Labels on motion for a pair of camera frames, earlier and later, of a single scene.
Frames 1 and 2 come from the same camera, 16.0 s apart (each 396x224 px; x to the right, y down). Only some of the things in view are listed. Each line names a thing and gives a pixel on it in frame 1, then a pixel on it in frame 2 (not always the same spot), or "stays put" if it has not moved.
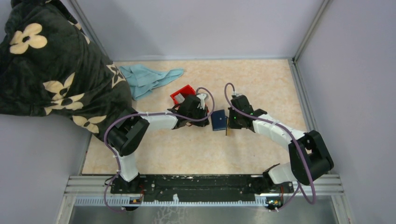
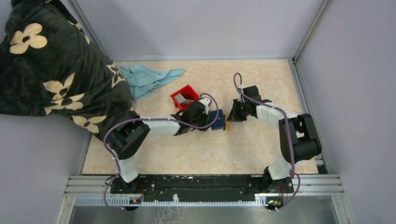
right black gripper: (231, 124) → (234, 116)
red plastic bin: (185, 92) stays put
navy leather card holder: (219, 120) stays put
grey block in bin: (180, 98) stays put
